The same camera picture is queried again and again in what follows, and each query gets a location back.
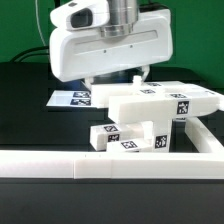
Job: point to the white U-shaped fence frame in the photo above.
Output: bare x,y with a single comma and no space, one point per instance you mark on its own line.
206,163

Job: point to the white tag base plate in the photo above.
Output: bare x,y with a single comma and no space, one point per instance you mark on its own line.
70,99

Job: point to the white chair back frame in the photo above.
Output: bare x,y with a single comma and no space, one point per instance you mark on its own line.
152,101

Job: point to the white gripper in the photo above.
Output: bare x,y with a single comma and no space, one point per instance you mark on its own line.
98,37

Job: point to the white chair seat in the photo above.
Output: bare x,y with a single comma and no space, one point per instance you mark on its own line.
158,132

